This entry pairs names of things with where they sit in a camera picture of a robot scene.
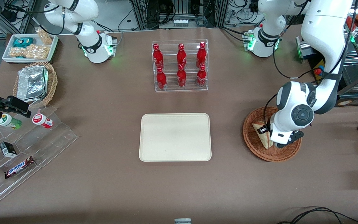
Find triangular sandwich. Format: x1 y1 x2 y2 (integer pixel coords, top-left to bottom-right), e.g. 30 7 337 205
252 122 274 150

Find round brown wicker basket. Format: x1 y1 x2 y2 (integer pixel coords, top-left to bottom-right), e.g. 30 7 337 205
243 106 302 162

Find oval tan wicker basket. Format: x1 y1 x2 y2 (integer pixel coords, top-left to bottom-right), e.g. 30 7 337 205
13 62 58 108

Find white rectangular snack tray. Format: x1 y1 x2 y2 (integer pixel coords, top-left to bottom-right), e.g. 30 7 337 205
2 34 59 63

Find cream plastic tray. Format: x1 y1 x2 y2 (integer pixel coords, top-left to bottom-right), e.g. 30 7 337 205
139 113 212 162

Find white bottle with green label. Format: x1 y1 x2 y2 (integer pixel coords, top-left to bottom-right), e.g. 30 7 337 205
0 113 22 130

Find white bottle with red label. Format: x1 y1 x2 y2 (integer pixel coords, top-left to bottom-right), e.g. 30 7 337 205
32 113 54 129

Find small black box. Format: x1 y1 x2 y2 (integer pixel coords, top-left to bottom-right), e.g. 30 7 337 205
0 141 18 158

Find clear acrylic stepped shelf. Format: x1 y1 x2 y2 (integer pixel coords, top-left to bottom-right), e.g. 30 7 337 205
0 104 79 210

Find clear bag of nut brittle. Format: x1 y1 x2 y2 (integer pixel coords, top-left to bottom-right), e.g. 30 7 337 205
9 44 49 60

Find snickers chocolate bar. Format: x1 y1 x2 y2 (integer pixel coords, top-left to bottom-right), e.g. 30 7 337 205
4 156 35 179

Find teal snack packet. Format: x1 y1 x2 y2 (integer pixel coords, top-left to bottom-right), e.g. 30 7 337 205
13 37 34 48

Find yellow emergency stop box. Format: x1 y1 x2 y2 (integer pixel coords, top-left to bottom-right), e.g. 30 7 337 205
313 59 326 77

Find clear bag of nuts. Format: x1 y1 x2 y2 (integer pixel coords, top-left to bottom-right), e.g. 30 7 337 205
35 27 54 45

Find red cola bottle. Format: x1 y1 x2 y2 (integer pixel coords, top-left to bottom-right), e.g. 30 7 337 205
177 44 187 67
153 44 164 70
196 42 207 68
156 67 167 90
177 64 187 88
196 64 207 88

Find clear acrylic bottle rack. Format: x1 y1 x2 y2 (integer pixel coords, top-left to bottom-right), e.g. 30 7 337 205
152 39 209 92

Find black floor cable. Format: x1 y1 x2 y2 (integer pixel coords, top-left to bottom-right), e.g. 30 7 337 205
277 207 358 224

